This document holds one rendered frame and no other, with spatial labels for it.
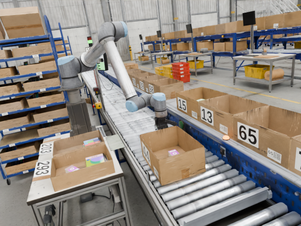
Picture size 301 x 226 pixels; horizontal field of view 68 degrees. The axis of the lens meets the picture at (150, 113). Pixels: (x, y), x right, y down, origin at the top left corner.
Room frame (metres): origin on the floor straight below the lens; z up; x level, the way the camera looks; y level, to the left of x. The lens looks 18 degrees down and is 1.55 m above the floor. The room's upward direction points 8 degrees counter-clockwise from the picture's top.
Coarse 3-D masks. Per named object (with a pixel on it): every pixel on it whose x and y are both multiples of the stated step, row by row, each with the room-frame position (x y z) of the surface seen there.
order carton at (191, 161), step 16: (176, 128) 1.52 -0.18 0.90; (144, 144) 1.33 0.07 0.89; (160, 144) 1.48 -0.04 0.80; (176, 144) 1.52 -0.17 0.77; (192, 144) 1.30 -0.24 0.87; (160, 160) 1.07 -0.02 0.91; (176, 160) 1.10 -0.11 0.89; (192, 160) 1.13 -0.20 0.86; (160, 176) 1.07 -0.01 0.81; (176, 176) 1.10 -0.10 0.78
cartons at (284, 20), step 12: (300, 12) 5.61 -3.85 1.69; (228, 24) 8.07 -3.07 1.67; (240, 24) 7.52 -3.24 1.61; (264, 24) 6.59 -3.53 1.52; (276, 24) 6.22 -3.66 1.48; (288, 24) 5.87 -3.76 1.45; (300, 24) 5.58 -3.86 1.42; (156, 36) 14.50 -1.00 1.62; (168, 36) 12.81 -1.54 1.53; (180, 36) 11.50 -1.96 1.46; (156, 48) 14.47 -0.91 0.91; (168, 48) 12.33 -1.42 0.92; (180, 48) 11.08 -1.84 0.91; (216, 48) 8.30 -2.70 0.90; (228, 48) 7.73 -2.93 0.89; (240, 48) 7.38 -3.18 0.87
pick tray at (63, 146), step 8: (72, 136) 1.76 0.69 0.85; (80, 136) 1.78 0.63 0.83; (88, 136) 1.80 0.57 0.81; (96, 136) 1.82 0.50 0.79; (56, 144) 1.71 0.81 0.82; (64, 144) 1.73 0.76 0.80; (72, 144) 1.75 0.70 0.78; (80, 144) 1.77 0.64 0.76; (96, 144) 1.55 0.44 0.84; (56, 152) 1.66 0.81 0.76; (64, 152) 1.47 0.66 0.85
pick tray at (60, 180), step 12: (60, 156) 1.43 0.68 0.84; (72, 156) 1.45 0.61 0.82; (84, 156) 1.48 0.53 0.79; (108, 156) 1.45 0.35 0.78; (60, 168) 1.41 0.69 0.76; (84, 168) 1.21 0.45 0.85; (96, 168) 1.23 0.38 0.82; (108, 168) 1.26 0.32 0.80; (60, 180) 1.16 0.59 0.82; (72, 180) 1.18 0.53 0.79; (84, 180) 1.21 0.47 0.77
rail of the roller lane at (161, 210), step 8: (88, 88) 4.77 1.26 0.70; (104, 112) 2.73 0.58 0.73; (112, 128) 2.09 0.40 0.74; (120, 136) 1.86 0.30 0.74; (128, 152) 1.53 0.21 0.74; (128, 160) 1.52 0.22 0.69; (136, 160) 1.40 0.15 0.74; (136, 168) 1.30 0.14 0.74; (136, 176) 1.32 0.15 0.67; (144, 176) 1.19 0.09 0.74; (144, 184) 1.12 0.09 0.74; (152, 192) 1.03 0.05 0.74; (152, 200) 1.00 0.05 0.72; (160, 200) 0.96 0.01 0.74; (160, 208) 0.90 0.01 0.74; (160, 216) 0.89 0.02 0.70; (168, 216) 0.85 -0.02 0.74; (168, 224) 0.80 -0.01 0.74; (176, 224) 0.79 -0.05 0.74
